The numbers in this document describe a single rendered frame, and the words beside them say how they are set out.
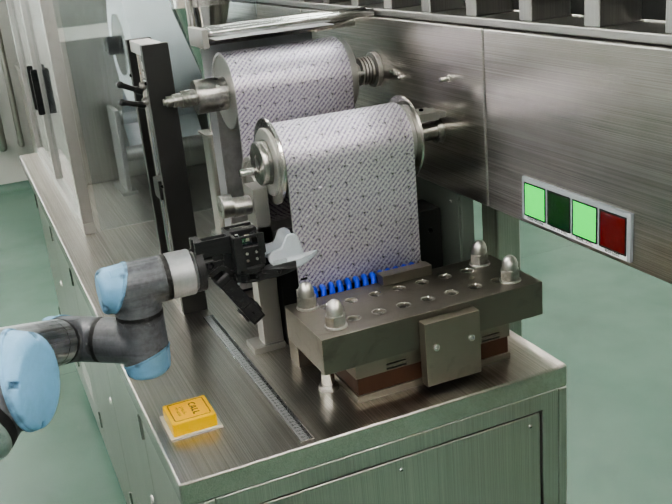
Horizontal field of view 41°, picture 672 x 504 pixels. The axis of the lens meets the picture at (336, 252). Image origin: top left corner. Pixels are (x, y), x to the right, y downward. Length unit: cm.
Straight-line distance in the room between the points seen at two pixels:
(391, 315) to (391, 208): 23
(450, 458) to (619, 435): 164
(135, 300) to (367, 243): 42
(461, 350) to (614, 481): 147
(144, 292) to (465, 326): 51
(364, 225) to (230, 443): 44
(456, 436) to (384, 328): 22
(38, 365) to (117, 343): 37
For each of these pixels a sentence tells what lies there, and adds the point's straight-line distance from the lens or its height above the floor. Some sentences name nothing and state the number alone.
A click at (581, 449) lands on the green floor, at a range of 299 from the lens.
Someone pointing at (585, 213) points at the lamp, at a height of 120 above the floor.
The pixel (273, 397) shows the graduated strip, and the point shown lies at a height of 90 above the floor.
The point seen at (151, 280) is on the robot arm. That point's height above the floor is 112.
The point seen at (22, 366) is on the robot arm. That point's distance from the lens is 108.
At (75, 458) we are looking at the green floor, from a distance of 325.
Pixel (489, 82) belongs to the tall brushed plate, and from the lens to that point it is 149.
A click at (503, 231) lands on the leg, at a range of 187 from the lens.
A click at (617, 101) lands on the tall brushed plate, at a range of 124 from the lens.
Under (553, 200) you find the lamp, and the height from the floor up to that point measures 120.
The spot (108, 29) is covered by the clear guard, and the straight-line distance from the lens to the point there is 242.
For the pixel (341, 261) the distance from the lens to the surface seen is 155.
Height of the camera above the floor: 161
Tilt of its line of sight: 20 degrees down
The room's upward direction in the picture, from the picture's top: 5 degrees counter-clockwise
